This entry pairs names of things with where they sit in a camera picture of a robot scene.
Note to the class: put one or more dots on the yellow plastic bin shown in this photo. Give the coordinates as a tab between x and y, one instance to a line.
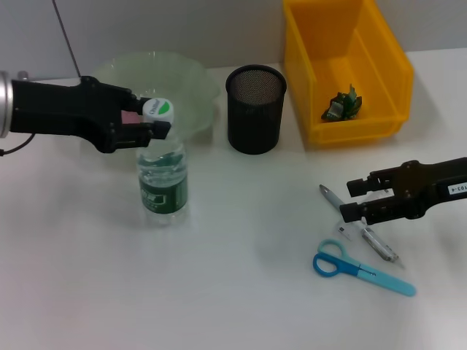
328	54

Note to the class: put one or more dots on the silver left gripper stud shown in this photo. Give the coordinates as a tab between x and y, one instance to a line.
22	74

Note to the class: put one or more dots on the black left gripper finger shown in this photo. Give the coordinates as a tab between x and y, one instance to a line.
133	102
138	135

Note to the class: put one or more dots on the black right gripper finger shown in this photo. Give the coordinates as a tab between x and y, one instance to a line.
379	184
376	211

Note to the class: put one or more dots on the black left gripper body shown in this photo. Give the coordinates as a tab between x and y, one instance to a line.
65	109

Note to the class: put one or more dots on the blue scissors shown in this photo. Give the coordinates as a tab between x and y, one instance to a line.
365	271

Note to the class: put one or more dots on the pink peach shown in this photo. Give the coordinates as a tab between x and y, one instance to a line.
131	117

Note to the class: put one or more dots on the black mesh pen holder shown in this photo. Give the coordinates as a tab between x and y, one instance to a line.
255	116

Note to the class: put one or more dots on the green plastic wrapper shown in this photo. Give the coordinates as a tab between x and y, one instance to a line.
341	105

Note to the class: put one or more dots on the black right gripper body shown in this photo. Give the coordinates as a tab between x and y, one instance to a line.
430	186

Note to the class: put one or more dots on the clear green-label water bottle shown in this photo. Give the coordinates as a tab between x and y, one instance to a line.
162	182

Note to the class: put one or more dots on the grey clear ballpoint pen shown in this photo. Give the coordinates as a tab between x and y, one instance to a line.
330	197

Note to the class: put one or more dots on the translucent green fruit bowl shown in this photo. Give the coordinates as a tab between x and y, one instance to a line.
189	91

